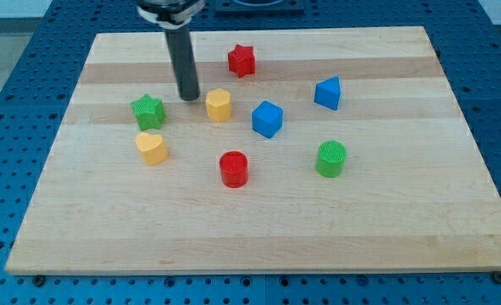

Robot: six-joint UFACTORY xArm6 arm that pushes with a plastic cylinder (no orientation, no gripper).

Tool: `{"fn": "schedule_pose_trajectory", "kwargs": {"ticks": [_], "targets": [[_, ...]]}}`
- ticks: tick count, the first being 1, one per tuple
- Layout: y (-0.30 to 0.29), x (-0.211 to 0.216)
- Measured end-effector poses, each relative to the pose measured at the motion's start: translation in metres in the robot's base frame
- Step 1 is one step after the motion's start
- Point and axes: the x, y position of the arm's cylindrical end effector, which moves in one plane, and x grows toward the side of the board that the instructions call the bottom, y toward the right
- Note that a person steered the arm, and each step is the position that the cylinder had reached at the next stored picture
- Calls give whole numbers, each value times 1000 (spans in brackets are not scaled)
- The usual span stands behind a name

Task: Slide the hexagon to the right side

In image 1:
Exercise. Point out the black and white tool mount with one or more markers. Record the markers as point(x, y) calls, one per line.
point(169, 14)

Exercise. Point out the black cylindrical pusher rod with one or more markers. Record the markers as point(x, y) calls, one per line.
point(183, 62)

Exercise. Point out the yellow hexagon block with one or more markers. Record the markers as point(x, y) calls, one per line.
point(218, 105)

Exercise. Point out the red star block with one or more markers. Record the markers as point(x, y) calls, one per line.
point(241, 60)

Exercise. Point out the green star block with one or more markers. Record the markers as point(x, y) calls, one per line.
point(149, 112)

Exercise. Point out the yellow heart block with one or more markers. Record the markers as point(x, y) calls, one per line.
point(152, 147)

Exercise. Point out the blue cube block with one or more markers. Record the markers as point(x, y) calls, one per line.
point(267, 119)

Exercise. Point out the red cylinder block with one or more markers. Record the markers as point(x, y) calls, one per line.
point(234, 169)

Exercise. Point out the blue triangle block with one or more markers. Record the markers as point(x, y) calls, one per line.
point(328, 93)

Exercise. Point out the light wooden board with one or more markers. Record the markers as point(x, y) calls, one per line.
point(414, 195)

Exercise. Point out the green cylinder block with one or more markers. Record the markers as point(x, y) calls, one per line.
point(330, 159)

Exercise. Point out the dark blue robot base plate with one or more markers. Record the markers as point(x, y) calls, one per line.
point(257, 6)

